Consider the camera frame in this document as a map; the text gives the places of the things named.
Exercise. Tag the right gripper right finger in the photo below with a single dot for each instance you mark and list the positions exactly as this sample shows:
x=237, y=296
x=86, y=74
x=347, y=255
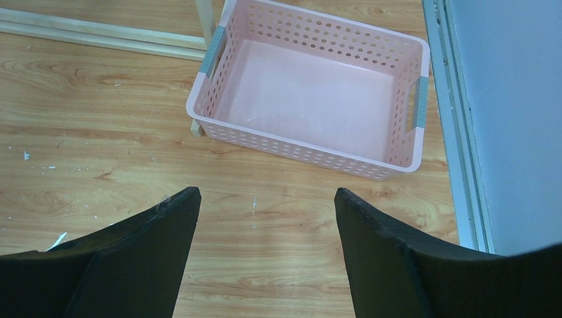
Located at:
x=396, y=270

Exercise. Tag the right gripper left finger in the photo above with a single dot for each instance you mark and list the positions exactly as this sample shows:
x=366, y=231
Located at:
x=133, y=268

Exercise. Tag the pink plastic basket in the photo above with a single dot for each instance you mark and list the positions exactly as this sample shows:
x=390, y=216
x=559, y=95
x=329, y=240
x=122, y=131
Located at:
x=315, y=88

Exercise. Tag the wooden clothes rack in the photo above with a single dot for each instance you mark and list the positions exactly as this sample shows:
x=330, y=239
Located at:
x=113, y=36

